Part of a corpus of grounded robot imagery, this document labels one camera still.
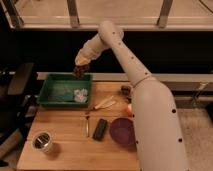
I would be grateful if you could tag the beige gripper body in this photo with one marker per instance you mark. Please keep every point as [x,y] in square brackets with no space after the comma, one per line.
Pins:
[81,61]

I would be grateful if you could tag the dark grape bunch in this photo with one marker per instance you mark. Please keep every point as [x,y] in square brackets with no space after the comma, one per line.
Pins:
[80,70]

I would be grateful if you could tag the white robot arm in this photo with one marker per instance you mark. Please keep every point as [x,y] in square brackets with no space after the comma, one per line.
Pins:
[160,142]

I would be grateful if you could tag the green plastic tray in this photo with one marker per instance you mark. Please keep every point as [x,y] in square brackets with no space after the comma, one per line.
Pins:
[58,90]

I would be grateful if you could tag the metal fork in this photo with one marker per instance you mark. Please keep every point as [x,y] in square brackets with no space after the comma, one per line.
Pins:
[87,116]

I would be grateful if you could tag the dark chair at left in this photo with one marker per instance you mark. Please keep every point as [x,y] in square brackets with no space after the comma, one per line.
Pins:
[15,105]

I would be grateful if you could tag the orange apple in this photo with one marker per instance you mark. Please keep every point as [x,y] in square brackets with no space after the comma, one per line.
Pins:
[129,110]

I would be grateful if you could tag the black rectangular block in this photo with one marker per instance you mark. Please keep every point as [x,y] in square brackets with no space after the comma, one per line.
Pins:
[100,129]

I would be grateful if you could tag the wooden cutting board table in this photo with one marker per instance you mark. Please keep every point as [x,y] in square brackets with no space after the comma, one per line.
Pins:
[73,151]

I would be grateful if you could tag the purple bowl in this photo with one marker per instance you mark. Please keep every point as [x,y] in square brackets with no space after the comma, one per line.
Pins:
[122,131]

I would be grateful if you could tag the metal cup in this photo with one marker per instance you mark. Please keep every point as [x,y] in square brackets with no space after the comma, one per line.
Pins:
[42,141]

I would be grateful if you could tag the wooden handled knife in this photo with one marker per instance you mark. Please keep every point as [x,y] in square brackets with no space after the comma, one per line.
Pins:
[105,103]

